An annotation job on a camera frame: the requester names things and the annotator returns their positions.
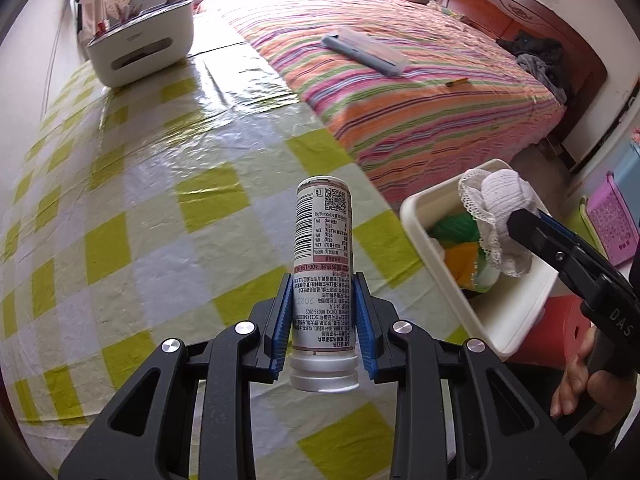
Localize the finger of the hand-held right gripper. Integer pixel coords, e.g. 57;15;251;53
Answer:
506;208;601;306
536;211;626;281

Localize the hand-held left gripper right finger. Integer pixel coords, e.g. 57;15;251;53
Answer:
352;271;586;480

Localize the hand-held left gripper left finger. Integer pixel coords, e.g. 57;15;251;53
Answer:
57;272;293;480

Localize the white lace sock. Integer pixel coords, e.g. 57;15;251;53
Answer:
458;167;551;279

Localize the white tablet tube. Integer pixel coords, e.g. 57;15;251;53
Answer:
289;175;361;393

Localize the cream plastic bin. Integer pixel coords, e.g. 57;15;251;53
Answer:
399;158;563;361

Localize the yellow foil wrapper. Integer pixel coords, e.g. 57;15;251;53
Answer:
444;242;481;288

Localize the green plastic bag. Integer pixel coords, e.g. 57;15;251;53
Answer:
429;212;501;293

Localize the person's right hand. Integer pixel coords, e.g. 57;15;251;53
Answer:
550;326;640;433

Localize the yellow-green basket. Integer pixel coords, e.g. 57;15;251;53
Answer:
577;197;608;261

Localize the pink perforated basket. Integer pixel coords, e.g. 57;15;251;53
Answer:
585;172;640;266

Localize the red plastic stool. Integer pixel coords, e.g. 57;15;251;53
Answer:
505;294;593;376

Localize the blue plastic box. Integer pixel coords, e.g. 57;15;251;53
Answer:
612;140;640;201

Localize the yellow checked tablecloth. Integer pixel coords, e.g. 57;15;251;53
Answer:
0;7;471;480

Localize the dark clothes pile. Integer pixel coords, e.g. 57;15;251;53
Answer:
496;30;568;103

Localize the striped bedsheet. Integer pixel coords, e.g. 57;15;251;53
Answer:
197;0;561;206

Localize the wooden headboard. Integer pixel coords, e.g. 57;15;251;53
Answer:
435;0;608;143

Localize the green patterned pillow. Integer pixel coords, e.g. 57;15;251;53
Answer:
427;0;466;18

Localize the white desk organizer box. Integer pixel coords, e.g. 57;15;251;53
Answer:
86;0;195;88

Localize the white hanging garment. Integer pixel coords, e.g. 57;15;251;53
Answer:
72;0;108;36

